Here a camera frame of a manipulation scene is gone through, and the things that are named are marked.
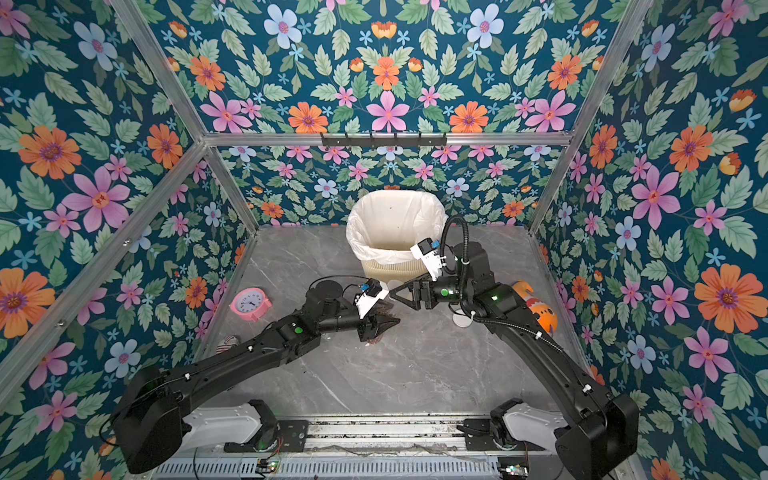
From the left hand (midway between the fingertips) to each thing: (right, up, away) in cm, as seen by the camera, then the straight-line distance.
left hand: (398, 313), depth 72 cm
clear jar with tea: (-4, +1, +2) cm, 4 cm away
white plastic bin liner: (-6, +24, +24) cm, 34 cm away
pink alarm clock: (-49, -2, +24) cm, 55 cm away
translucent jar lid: (-1, +8, -4) cm, 9 cm away
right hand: (+2, +8, -3) cm, 9 cm away
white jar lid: (+19, -6, +21) cm, 29 cm away
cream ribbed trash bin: (-2, +9, +12) cm, 15 cm away
